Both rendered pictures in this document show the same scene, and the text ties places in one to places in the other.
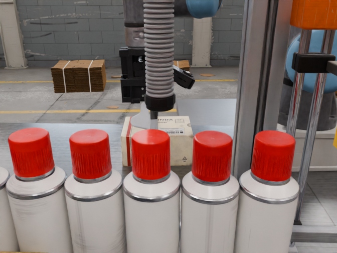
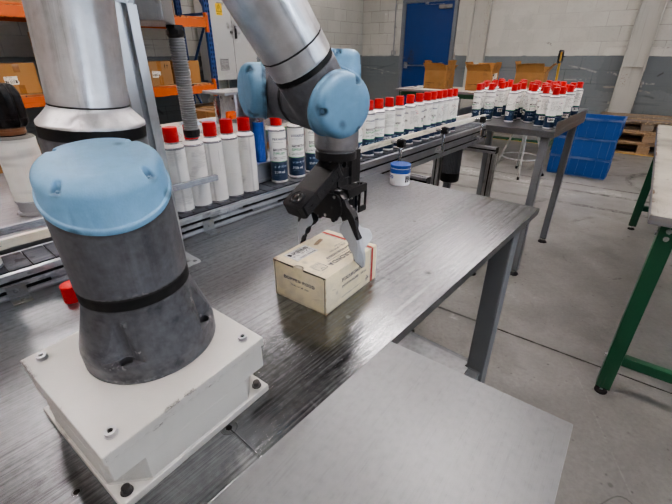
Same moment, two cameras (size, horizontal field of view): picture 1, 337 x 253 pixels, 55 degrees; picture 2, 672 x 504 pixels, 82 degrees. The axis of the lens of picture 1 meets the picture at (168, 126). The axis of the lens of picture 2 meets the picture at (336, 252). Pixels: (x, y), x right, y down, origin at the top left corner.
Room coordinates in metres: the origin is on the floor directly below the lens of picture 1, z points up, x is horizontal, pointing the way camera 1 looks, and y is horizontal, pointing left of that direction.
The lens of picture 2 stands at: (1.13, -0.47, 1.24)
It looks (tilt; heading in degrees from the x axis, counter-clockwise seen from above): 27 degrees down; 129
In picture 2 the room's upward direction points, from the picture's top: straight up
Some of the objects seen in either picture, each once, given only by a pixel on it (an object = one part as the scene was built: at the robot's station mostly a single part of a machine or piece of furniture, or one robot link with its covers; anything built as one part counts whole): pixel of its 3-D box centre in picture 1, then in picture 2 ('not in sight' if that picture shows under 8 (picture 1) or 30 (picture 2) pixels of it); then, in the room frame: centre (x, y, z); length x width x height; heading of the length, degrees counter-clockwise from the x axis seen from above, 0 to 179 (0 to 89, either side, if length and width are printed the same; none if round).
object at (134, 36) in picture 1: (142, 37); (334, 137); (0.71, 0.06, 1.11); 0.08 x 0.08 x 0.05
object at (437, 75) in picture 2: not in sight; (439, 74); (-1.58, 5.33, 0.97); 0.47 x 0.41 x 0.37; 88
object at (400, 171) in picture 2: not in sight; (400, 173); (0.48, 0.70, 0.86); 0.07 x 0.07 x 0.07
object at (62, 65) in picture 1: (80, 75); not in sight; (4.32, 1.19, 0.16); 0.65 x 0.54 x 0.32; 96
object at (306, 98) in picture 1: (304, 99); (143, 305); (0.71, -0.31, 0.97); 0.15 x 0.15 x 0.10
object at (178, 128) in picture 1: (157, 139); (326, 268); (0.71, 0.03, 0.87); 0.16 x 0.12 x 0.07; 92
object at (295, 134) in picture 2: not in sight; (295, 144); (0.26, 0.41, 0.98); 0.05 x 0.05 x 0.20
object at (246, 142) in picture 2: not in sight; (246, 155); (0.26, 0.22, 0.98); 0.05 x 0.05 x 0.20
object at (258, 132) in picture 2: not in sight; (259, 147); (0.21, 0.31, 0.98); 0.03 x 0.03 x 0.16
